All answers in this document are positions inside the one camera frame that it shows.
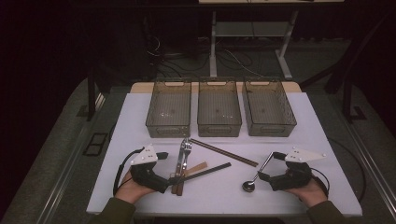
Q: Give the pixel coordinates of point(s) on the brown chopstick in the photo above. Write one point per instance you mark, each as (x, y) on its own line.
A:
(224, 151)

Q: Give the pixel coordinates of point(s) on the white metal desk frame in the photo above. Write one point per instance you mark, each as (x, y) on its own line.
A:
(213, 46)

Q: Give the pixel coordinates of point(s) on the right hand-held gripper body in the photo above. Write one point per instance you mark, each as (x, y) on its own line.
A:
(292, 177)

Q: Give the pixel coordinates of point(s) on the black metal stand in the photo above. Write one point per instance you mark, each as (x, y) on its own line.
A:
(347, 99)
(91, 99)

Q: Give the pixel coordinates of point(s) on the all-metal spoon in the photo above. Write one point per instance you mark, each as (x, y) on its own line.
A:
(249, 186)

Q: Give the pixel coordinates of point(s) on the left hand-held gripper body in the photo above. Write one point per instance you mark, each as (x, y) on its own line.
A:
(146, 177)

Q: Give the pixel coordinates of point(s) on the person's right hand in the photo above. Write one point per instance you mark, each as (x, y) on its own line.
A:
(308, 193)

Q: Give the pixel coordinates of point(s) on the aluminium floor rail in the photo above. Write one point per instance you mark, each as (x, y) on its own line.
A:
(67, 174)
(373, 174)

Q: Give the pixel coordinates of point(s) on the smoky clear plastic bin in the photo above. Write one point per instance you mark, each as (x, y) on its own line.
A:
(268, 109)
(168, 109)
(219, 109)

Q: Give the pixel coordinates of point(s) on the person's left hand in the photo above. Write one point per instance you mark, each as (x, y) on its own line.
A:
(130, 189)

